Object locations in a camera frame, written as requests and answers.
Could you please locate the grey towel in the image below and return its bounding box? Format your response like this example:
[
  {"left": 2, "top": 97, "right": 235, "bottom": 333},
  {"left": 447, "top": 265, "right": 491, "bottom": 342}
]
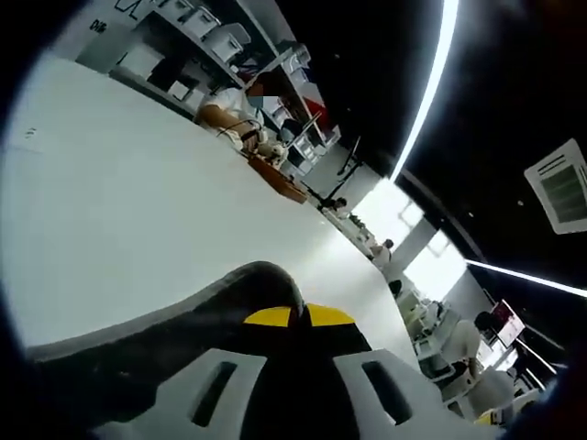
[{"left": 26, "top": 260, "right": 306, "bottom": 428}]

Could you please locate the black bag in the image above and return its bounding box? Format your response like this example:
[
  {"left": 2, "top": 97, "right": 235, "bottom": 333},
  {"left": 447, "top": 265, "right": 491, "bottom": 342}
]
[{"left": 147, "top": 55, "right": 185, "bottom": 92}]

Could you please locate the group of white storage boxes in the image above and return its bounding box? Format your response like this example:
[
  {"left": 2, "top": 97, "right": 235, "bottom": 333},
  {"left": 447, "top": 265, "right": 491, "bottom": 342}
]
[{"left": 150, "top": 0, "right": 343, "bottom": 171}]

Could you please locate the white ceiling light strip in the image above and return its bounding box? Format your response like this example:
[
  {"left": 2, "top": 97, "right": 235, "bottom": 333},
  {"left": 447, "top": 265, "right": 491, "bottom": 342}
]
[
  {"left": 388, "top": 0, "right": 461, "bottom": 182},
  {"left": 464, "top": 258, "right": 587, "bottom": 295}
]

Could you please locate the metal shelf rack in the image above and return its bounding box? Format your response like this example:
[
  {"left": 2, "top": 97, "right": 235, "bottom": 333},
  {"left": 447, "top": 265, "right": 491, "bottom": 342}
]
[{"left": 109, "top": 0, "right": 344, "bottom": 179}]

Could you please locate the black pole stand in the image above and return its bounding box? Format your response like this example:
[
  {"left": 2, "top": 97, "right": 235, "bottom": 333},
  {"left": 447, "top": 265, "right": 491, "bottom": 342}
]
[{"left": 319, "top": 134, "right": 364, "bottom": 206}]

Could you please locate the wooden tray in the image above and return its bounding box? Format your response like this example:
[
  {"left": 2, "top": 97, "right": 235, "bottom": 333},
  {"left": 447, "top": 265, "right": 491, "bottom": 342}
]
[{"left": 247, "top": 154, "right": 309, "bottom": 205}]

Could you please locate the monitor with red screen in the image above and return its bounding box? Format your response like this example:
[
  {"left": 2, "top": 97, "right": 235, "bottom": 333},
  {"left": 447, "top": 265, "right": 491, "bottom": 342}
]
[{"left": 491, "top": 299, "right": 526, "bottom": 348}]

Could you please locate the ceiling air vent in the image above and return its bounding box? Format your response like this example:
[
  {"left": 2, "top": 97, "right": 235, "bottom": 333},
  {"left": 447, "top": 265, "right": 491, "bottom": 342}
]
[{"left": 524, "top": 137, "right": 587, "bottom": 236}]

